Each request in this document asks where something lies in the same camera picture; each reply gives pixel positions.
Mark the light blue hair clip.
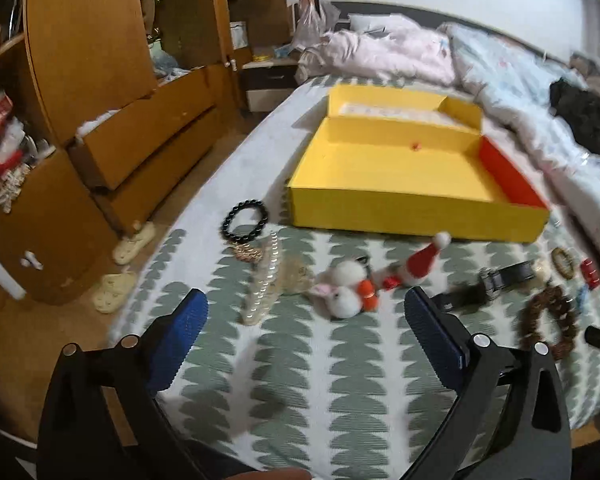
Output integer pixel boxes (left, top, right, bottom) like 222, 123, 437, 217
574, 285, 590, 315

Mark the red ball hair clip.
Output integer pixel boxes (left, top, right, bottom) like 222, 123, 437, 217
580, 258, 600, 290

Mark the pearl hair claw clip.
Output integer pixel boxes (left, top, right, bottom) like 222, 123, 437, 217
242, 232, 284, 326

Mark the person's left hand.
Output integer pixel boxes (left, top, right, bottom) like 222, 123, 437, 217
225, 468, 313, 480

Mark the black wrist watch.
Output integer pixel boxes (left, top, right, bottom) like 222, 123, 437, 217
432, 260, 535, 311

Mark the cream slipper near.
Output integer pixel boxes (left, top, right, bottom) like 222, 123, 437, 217
91, 272, 137, 314

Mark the cream slipper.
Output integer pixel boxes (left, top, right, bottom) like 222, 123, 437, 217
91, 272, 137, 314
112, 221, 156, 266

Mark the santa hat hair clip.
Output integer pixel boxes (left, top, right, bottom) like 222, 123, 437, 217
381, 232, 451, 290

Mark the white bow hair clip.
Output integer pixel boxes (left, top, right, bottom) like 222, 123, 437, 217
530, 258, 552, 288

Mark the white pompom bunny clip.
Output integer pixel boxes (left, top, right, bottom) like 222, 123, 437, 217
309, 257, 379, 320

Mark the cream slipper far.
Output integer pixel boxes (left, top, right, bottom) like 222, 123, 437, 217
112, 221, 156, 266

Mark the gold rhinestone hair clip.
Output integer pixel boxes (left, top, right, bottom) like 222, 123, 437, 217
230, 242, 262, 264

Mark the leaf pattern bed sheet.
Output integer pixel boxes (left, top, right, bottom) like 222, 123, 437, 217
110, 76, 600, 479

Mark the clear plastic hair claw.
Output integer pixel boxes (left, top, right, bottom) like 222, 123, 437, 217
277, 255, 315, 295

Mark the floral white duvet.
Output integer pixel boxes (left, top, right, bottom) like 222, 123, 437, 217
439, 22, 600, 252

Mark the yellow cardboard box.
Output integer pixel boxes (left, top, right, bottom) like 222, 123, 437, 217
288, 84, 550, 243

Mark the black clothing on bed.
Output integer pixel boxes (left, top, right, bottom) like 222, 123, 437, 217
550, 79, 600, 155

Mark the wooden wardrobe cabinet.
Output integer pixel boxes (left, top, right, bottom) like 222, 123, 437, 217
0, 0, 239, 304

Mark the black white nightstand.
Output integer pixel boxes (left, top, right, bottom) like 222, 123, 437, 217
240, 58, 298, 113

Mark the pink pillow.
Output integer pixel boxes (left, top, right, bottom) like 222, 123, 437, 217
296, 14, 457, 87

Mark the plastic bag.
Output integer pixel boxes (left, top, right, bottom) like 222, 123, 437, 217
291, 1, 340, 52

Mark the brown rudraksha bead bracelet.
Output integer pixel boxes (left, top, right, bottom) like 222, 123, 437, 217
518, 284, 581, 362

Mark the olive spiral hair tie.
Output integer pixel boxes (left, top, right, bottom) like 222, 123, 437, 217
550, 246, 578, 281

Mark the black bead bracelet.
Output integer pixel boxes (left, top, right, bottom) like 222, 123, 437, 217
220, 198, 272, 246

